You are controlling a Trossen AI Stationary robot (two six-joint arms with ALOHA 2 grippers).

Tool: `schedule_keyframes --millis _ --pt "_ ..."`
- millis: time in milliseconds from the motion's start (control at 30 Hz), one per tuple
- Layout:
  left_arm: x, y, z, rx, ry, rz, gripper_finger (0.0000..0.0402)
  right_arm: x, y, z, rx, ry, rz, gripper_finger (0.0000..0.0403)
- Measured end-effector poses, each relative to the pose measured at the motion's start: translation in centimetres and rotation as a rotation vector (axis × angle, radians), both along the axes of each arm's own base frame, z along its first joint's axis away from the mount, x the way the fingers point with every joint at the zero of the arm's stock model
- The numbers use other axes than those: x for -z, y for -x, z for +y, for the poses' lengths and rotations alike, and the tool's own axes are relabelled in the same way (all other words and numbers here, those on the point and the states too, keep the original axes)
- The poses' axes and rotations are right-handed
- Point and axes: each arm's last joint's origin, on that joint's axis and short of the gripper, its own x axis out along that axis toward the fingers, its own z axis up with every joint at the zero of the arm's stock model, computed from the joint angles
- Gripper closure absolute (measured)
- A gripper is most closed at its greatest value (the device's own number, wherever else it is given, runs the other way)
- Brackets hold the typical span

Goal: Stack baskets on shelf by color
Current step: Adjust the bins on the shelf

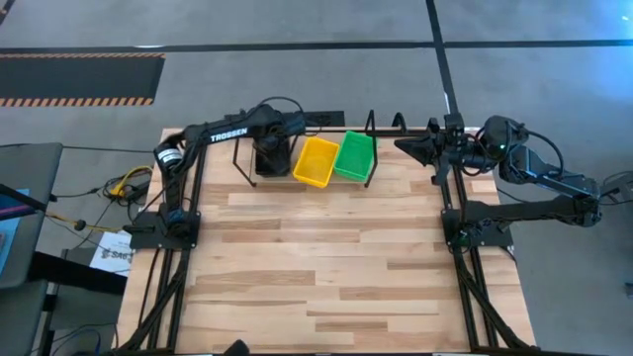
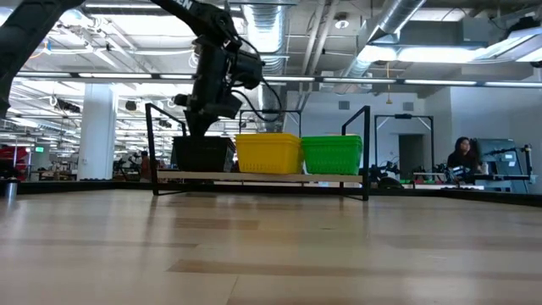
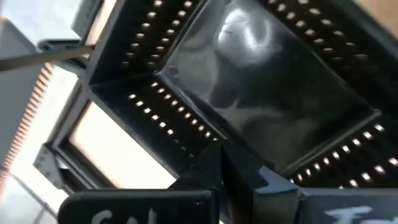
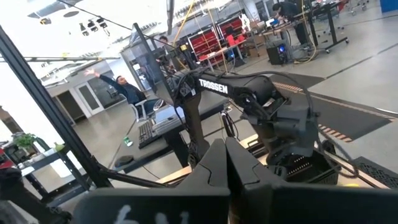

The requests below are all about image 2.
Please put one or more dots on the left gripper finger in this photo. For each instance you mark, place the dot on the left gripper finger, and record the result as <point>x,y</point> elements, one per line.
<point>195,125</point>

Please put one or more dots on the black plastic basket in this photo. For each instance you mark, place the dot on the black plastic basket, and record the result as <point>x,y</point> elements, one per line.
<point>203,156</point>
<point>224,139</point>

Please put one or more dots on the green plastic basket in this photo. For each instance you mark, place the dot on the green plastic basket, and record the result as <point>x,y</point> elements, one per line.
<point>332,161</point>
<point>332,137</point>

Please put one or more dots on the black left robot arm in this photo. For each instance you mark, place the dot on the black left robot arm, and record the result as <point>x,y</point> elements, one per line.
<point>207,21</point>

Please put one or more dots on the black round ceiling speaker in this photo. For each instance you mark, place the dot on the black round ceiling speaker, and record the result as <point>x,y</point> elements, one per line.
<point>131,106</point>

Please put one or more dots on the white pillar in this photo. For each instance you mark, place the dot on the white pillar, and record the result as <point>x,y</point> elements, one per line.
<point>97,135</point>

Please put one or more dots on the silver metal cylinder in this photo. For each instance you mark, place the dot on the silver metal cylinder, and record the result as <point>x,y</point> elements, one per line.
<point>9,189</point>

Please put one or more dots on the person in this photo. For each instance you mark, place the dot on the person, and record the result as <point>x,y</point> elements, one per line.
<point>463,159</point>

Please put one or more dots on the grey monitor station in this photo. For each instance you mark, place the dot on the grey monitor station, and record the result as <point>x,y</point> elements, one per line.
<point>499,161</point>

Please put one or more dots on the wooden shelf black metal frame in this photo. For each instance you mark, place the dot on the wooden shelf black metal frame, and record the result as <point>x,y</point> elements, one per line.
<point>254,176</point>

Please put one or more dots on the silver air duct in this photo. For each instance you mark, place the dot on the silver air duct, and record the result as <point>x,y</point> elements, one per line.
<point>267,25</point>
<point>394,17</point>

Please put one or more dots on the black metal table frame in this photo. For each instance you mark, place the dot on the black metal table frame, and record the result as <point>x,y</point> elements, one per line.
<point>487,197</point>

